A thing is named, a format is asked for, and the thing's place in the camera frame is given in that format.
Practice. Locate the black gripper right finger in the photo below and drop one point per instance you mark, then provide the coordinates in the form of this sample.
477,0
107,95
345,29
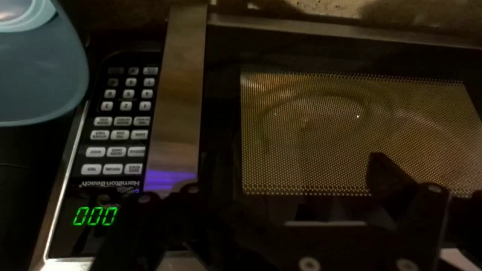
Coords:
419,211

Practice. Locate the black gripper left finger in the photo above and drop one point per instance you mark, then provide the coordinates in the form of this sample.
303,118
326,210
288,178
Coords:
148,226

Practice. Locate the black microwave door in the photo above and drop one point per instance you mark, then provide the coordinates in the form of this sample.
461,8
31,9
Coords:
317,122

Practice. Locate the stainless steel microwave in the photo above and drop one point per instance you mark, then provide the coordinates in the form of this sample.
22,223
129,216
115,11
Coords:
107,161

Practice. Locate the blue mixing bowl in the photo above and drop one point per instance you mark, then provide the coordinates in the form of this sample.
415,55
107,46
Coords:
44,71

